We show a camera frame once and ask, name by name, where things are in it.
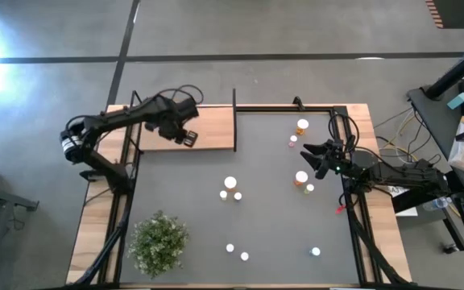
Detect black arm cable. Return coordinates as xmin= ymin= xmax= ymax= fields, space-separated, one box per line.
xmin=327 ymin=114 xmax=361 ymax=155
xmin=161 ymin=83 xmax=205 ymax=106

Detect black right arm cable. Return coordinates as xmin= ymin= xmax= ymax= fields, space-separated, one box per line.
xmin=327 ymin=114 xmax=361 ymax=155

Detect black round pole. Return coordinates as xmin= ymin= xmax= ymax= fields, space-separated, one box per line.
xmin=424 ymin=39 xmax=464 ymax=101

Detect yellow cable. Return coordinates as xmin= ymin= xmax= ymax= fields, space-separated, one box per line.
xmin=376 ymin=110 xmax=418 ymax=162

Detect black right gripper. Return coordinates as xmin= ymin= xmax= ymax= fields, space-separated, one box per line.
xmin=299 ymin=139 xmax=354 ymax=178

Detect green artificial plant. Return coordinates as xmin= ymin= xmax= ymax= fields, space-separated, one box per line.
xmin=126 ymin=209 xmax=191 ymax=280

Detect wooden shelf board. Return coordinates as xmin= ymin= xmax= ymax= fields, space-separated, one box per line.
xmin=139 ymin=105 xmax=236 ymax=152

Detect black table frame rails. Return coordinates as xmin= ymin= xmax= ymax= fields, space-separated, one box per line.
xmin=68 ymin=102 xmax=416 ymax=289

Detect dark mat striped edges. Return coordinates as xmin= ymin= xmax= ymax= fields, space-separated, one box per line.
xmin=425 ymin=0 xmax=464 ymax=30

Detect clear plastic water bottle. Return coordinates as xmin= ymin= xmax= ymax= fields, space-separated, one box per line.
xmin=421 ymin=196 xmax=450 ymax=213

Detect black desk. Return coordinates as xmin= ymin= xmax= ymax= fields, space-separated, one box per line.
xmin=392 ymin=86 xmax=464 ymax=263

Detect teal eraser block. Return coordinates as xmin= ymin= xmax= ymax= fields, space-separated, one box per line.
xmin=446 ymin=91 xmax=464 ymax=110

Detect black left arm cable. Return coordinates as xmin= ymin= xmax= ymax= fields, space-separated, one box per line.
xmin=161 ymin=83 xmax=205 ymax=106

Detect white printed paper sheet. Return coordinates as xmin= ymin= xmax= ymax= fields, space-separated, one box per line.
xmin=384 ymin=183 xmax=419 ymax=218

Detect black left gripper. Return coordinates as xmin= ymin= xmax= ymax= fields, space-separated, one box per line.
xmin=145 ymin=96 xmax=199 ymax=148

